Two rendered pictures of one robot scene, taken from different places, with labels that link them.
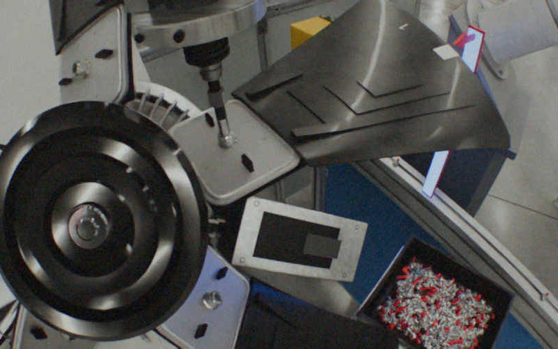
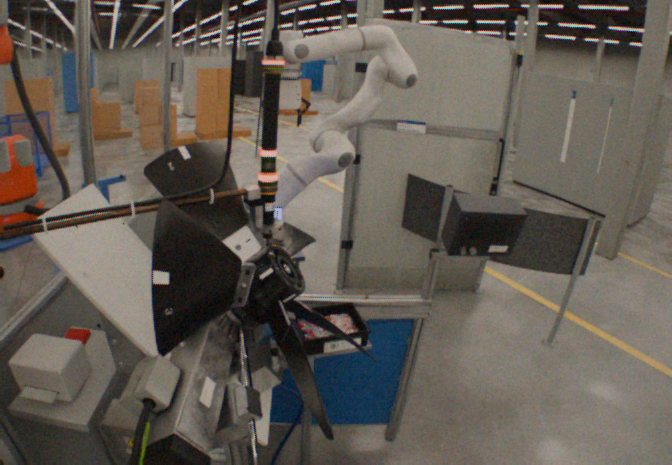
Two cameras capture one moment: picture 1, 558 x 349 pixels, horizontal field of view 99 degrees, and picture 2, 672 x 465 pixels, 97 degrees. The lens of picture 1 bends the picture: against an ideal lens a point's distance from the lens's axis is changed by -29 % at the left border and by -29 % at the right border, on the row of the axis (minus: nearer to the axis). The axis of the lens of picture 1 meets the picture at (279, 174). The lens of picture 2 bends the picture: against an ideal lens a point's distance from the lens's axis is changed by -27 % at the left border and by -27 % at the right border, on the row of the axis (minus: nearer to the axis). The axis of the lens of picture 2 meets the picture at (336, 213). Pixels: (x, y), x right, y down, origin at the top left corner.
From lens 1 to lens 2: 82 cm
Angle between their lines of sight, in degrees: 58
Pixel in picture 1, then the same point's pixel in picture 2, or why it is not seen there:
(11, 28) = (93, 252)
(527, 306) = (362, 307)
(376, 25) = not seen: hidden behind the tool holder
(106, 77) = (251, 246)
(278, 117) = not seen: hidden behind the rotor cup
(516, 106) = not seen: hidden behind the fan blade
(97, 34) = (238, 236)
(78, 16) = (227, 231)
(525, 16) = (281, 186)
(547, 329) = (382, 308)
